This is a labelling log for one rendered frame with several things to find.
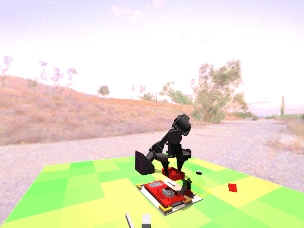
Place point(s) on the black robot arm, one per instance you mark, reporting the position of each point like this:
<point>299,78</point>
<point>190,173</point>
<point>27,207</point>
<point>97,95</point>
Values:
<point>180,126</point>

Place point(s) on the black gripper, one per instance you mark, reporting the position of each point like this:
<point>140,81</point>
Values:
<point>163,158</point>

